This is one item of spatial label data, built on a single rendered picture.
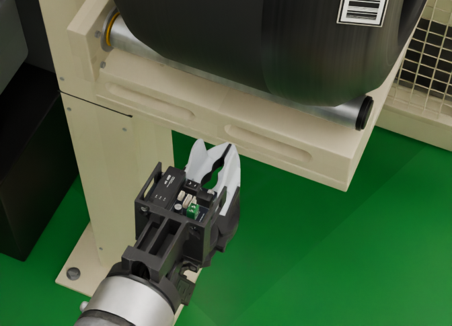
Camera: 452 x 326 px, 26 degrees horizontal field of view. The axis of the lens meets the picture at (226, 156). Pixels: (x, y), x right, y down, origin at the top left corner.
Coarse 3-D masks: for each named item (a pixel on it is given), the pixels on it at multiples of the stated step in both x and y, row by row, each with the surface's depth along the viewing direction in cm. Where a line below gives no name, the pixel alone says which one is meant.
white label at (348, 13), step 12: (348, 0) 84; (360, 0) 84; (372, 0) 83; (384, 0) 83; (348, 12) 84; (360, 12) 84; (372, 12) 84; (384, 12) 84; (360, 24) 85; (372, 24) 85
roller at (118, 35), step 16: (112, 32) 123; (128, 32) 122; (128, 48) 123; (144, 48) 122; (176, 64) 122; (224, 80) 120; (272, 96) 119; (368, 96) 117; (304, 112) 119; (320, 112) 117; (336, 112) 117; (352, 112) 116; (368, 112) 117; (352, 128) 118
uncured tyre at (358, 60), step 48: (144, 0) 93; (192, 0) 90; (240, 0) 87; (288, 0) 85; (336, 0) 84; (192, 48) 97; (240, 48) 93; (288, 48) 90; (336, 48) 89; (384, 48) 95; (288, 96) 101; (336, 96) 99
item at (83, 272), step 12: (84, 240) 209; (72, 252) 207; (84, 252) 207; (96, 252) 207; (72, 264) 206; (84, 264) 206; (96, 264) 206; (60, 276) 204; (72, 276) 204; (84, 276) 204; (96, 276) 204; (192, 276) 204; (72, 288) 203; (84, 288) 203; (96, 288) 203
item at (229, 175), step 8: (232, 144) 102; (232, 152) 95; (224, 160) 100; (232, 160) 96; (224, 168) 100; (232, 168) 97; (224, 176) 95; (232, 176) 98; (216, 184) 98; (224, 184) 96; (232, 184) 98; (232, 192) 98; (216, 208) 95; (224, 208) 96
